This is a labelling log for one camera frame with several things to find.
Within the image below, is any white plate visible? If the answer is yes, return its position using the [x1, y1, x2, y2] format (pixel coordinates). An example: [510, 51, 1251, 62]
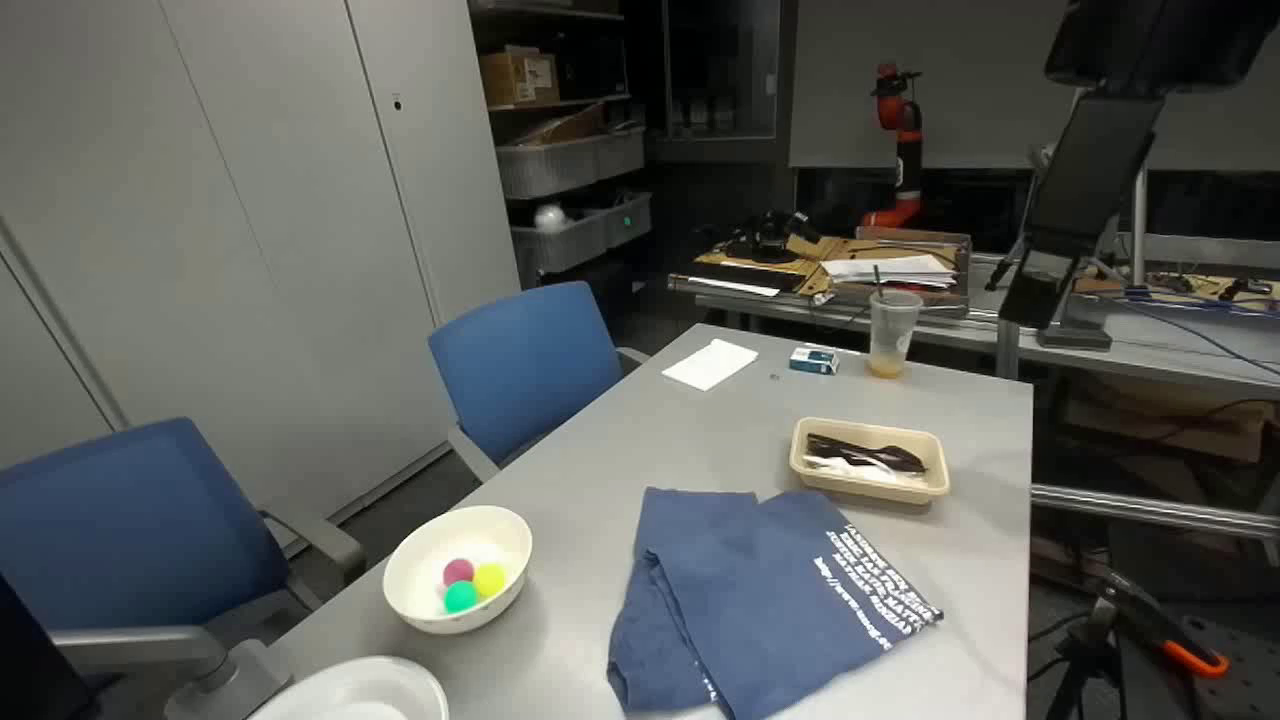
[246, 653, 453, 720]

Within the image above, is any dark metal shelf unit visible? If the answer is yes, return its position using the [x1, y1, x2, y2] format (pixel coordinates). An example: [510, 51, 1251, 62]
[463, 0, 802, 291]

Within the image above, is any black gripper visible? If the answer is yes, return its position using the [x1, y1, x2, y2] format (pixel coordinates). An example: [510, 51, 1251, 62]
[983, 91, 1167, 338]

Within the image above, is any clear plastic cup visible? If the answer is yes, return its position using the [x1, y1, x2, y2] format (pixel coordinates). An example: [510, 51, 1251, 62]
[864, 285, 927, 385]

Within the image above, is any white paper sheet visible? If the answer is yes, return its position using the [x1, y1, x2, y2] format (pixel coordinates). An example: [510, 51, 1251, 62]
[661, 338, 759, 397]

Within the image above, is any cardboard box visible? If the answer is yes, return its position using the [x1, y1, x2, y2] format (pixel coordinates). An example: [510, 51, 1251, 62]
[476, 41, 565, 114]

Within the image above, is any red black device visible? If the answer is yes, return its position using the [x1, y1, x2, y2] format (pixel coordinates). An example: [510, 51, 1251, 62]
[868, 57, 933, 233]

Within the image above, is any white bowl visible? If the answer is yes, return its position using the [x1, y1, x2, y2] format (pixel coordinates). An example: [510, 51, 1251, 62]
[380, 501, 536, 639]

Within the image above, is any stack of white papers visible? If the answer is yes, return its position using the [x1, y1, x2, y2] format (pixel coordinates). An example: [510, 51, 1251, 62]
[815, 250, 959, 295]

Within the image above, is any aluminium profile rail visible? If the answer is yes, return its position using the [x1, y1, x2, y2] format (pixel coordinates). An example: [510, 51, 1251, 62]
[1033, 482, 1280, 544]

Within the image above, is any blue office chair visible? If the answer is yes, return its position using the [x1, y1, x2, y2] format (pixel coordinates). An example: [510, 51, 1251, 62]
[0, 418, 371, 720]
[423, 275, 650, 485]

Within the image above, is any black plastic cutlery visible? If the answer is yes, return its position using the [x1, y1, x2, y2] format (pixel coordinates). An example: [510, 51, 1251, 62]
[802, 428, 933, 482]

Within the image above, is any grey workbench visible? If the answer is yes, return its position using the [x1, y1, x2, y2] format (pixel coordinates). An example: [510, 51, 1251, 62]
[663, 226, 1280, 397]

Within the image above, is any orange black clamp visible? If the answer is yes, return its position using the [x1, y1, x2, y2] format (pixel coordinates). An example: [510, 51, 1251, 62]
[1155, 637, 1233, 686]

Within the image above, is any blue shirt with white print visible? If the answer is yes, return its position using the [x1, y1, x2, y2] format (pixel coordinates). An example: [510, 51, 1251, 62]
[603, 485, 947, 720]

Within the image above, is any grey storage bin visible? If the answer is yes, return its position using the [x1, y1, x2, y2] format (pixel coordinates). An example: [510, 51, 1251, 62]
[494, 120, 650, 203]
[510, 187, 654, 282]

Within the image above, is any beige tray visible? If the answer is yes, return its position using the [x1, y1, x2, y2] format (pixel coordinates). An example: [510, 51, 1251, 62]
[785, 412, 956, 511]

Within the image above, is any small blue box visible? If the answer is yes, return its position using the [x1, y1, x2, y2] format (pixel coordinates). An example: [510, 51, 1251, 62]
[786, 340, 844, 380]

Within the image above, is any grey metal cabinet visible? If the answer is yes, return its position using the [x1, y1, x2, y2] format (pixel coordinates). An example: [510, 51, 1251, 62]
[0, 0, 525, 537]

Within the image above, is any black tripod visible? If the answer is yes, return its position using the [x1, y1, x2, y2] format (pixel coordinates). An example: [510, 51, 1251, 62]
[1036, 565, 1237, 720]

